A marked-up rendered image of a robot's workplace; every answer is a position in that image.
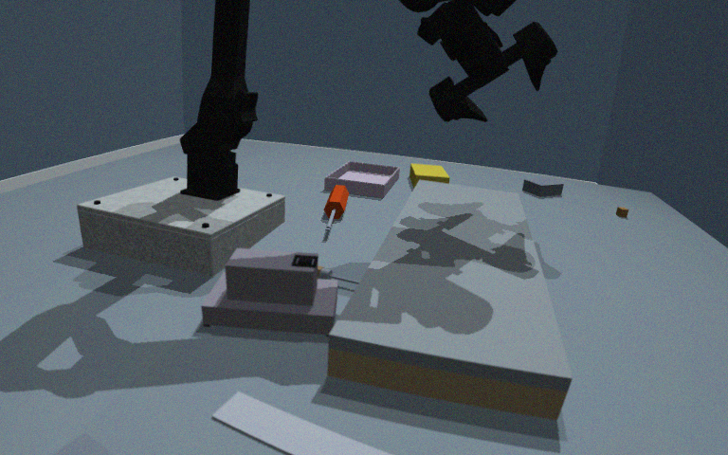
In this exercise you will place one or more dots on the orange-handled awl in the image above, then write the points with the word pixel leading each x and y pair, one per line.
pixel 336 204

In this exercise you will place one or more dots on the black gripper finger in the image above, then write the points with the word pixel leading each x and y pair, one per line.
pixel 472 111
pixel 535 72

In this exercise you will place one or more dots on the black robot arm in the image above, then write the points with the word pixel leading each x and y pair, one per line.
pixel 227 108

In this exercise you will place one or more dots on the grey rectangular panel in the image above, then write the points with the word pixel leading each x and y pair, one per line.
pixel 454 306

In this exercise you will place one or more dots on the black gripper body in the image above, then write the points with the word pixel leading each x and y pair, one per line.
pixel 488 63

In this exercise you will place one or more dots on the yellow rectangular block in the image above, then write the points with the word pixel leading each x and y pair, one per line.
pixel 427 172

